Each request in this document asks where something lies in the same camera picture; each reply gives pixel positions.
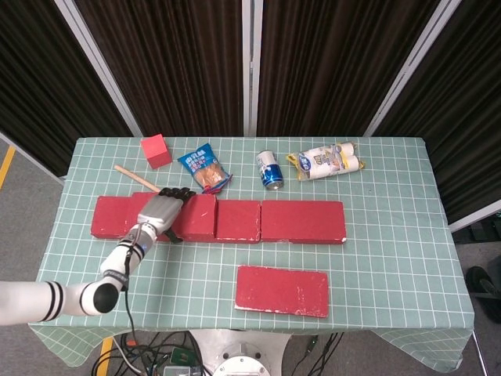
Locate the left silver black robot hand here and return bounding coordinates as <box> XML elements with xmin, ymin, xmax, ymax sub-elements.
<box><xmin>136</xmin><ymin>187</ymin><xmax>198</xmax><ymax>244</ymax></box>

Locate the red foam brick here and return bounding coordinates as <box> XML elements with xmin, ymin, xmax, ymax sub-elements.
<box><xmin>234</xmin><ymin>265</ymin><xmax>330</xmax><ymax>318</ymax></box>
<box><xmin>259</xmin><ymin>200</ymin><xmax>347</xmax><ymax>246</ymax></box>
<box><xmin>214</xmin><ymin>200</ymin><xmax>262</xmax><ymax>244</ymax></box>
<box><xmin>90</xmin><ymin>195</ymin><xmax>138</xmax><ymax>240</ymax></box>
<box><xmin>131</xmin><ymin>191</ymin><xmax>218</xmax><ymax>242</ymax></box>

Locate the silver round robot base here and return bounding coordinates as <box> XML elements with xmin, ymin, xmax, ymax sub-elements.
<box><xmin>189</xmin><ymin>328</ymin><xmax>293</xmax><ymax>376</ymax></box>

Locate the wooden stick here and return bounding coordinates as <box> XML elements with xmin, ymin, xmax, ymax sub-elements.
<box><xmin>114</xmin><ymin>164</ymin><xmax>162</xmax><ymax>193</ymax></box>

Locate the blue snack bag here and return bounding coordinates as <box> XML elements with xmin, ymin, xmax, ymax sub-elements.
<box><xmin>177</xmin><ymin>143</ymin><xmax>235</xmax><ymax>198</ymax></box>

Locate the red foam cube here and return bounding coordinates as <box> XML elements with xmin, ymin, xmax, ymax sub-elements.
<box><xmin>140</xmin><ymin>133</ymin><xmax>173</xmax><ymax>170</ymax></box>

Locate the green checked tablecloth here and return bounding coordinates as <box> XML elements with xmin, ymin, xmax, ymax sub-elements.
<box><xmin>27</xmin><ymin>136</ymin><xmax>477</xmax><ymax>373</ymax></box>

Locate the blue white drink can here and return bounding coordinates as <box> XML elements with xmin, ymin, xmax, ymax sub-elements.
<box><xmin>256</xmin><ymin>150</ymin><xmax>285</xmax><ymax>191</ymax></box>

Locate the green circuit board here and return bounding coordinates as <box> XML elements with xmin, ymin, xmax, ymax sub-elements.
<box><xmin>171</xmin><ymin>349</ymin><xmax>196</xmax><ymax>366</ymax></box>

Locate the dark ribbed partition panel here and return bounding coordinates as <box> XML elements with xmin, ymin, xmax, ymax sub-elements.
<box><xmin>0</xmin><ymin>0</ymin><xmax>142</xmax><ymax>185</ymax></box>
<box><xmin>363</xmin><ymin>0</ymin><xmax>501</xmax><ymax>233</ymax></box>
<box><xmin>242</xmin><ymin>0</ymin><xmax>463</xmax><ymax>138</ymax></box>
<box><xmin>54</xmin><ymin>0</ymin><xmax>251</xmax><ymax>138</ymax></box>

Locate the grey box with display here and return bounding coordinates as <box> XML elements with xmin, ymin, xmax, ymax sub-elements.
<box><xmin>162</xmin><ymin>364</ymin><xmax>203</xmax><ymax>376</ymax></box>

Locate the plastic pack of white rolls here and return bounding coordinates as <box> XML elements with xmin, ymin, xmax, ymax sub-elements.
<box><xmin>284</xmin><ymin>141</ymin><xmax>367</xmax><ymax>183</ymax></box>

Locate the black floor equipment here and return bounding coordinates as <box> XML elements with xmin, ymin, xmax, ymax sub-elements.
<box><xmin>453</xmin><ymin>213</ymin><xmax>501</xmax><ymax>244</ymax></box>

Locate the black wheeled base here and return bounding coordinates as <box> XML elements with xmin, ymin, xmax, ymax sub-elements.
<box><xmin>465</xmin><ymin>265</ymin><xmax>501</xmax><ymax>310</ymax></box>

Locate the grey metal table leg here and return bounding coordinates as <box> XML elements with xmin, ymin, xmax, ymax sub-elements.
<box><xmin>471</xmin><ymin>328</ymin><xmax>491</xmax><ymax>376</ymax></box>

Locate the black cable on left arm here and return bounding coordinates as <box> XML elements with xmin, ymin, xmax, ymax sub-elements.
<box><xmin>121</xmin><ymin>234</ymin><xmax>138</xmax><ymax>344</ymax></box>

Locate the black cable tangle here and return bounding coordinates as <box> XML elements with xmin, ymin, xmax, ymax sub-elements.
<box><xmin>303</xmin><ymin>332</ymin><xmax>345</xmax><ymax>376</ymax></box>
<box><xmin>92</xmin><ymin>331</ymin><xmax>204</xmax><ymax>376</ymax></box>

